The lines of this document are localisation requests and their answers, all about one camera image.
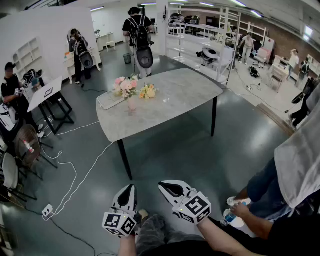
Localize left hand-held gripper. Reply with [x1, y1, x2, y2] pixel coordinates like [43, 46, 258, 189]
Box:
[101, 184, 139, 238]

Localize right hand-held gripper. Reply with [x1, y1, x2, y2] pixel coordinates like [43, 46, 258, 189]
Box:
[158, 179, 212, 225]

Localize pink glass vase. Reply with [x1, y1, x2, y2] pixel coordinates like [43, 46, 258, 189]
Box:
[127, 96, 138, 111]

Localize pink artificial flowers bouquet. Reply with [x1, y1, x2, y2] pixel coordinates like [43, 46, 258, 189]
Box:
[112, 76, 139, 100]

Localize person's left forearm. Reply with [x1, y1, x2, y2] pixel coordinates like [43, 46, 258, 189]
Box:
[117, 233, 138, 256]

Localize person's right forearm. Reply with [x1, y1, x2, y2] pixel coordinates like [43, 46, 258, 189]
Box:
[196, 216, 253, 256]

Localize person's legs in grey trousers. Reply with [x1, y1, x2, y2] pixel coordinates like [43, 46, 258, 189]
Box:
[134, 209, 216, 256]

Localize clear plastic water bottle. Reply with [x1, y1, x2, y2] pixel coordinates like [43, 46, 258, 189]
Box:
[219, 208, 238, 227]

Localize grey marble table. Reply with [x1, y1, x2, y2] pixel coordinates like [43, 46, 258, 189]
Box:
[95, 67, 224, 181]

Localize white rectangular tray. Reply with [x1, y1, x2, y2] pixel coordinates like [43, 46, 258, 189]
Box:
[96, 89, 126, 111]

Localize yellow artificial flower bunch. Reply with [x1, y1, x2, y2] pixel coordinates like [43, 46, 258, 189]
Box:
[138, 83, 160, 100]

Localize brown round wicker chair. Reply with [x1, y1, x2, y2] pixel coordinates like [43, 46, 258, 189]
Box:
[14, 124, 42, 168]

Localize white cushioned chair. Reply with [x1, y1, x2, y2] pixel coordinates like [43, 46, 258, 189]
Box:
[1, 152, 20, 192]

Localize white metal shelving rack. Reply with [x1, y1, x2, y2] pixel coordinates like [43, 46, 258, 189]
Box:
[164, 3, 241, 85]

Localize black white round device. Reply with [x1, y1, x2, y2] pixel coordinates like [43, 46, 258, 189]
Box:
[169, 12, 185, 24]
[199, 46, 221, 67]
[183, 14, 201, 26]

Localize black backpack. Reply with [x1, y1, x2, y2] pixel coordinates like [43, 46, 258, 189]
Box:
[248, 66, 261, 79]

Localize pink office chair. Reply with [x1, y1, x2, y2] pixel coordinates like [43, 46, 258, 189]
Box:
[253, 46, 271, 69]

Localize small white table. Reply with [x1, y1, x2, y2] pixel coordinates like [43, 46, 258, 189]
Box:
[269, 54, 292, 94]

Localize white cable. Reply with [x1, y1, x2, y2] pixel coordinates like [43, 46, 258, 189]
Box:
[48, 141, 116, 221]
[41, 146, 78, 216]
[37, 121, 100, 138]

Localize black cable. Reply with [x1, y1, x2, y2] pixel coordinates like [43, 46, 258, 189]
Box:
[23, 206, 120, 256]

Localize white tilted desk black frame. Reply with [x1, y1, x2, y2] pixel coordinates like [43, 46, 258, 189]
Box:
[26, 75, 75, 136]

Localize white arched wall shelf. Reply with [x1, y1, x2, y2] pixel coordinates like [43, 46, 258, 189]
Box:
[11, 37, 44, 77]

